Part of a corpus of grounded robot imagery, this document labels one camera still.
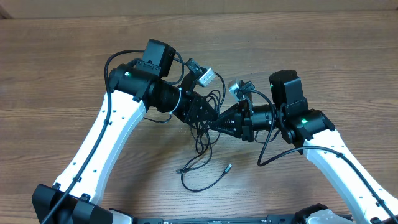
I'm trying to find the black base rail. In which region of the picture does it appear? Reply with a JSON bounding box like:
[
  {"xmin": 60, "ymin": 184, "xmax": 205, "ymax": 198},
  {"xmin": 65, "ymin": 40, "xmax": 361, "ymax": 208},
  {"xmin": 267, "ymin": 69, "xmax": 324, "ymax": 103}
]
[{"xmin": 133, "ymin": 213, "xmax": 354, "ymax": 224}]

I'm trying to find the black cable bundle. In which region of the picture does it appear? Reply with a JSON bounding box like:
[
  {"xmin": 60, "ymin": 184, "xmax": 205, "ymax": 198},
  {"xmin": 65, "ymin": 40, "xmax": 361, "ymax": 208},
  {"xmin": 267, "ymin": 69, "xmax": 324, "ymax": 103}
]
[{"xmin": 175, "ymin": 72, "xmax": 233, "ymax": 192}]

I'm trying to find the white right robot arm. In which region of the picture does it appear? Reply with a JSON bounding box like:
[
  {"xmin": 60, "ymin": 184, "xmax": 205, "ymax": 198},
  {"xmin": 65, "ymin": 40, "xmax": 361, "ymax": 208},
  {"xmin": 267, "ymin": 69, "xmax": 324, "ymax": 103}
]
[{"xmin": 209, "ymin": 70, "xmax": 397, "ymax": 223}]

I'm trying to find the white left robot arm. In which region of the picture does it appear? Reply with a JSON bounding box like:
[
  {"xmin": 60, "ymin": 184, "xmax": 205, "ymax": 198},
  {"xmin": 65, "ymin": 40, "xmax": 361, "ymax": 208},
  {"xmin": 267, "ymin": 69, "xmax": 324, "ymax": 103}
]
[{"xmin": 32, "ymin": 39, "xmax": 219, "ymax": 224}]

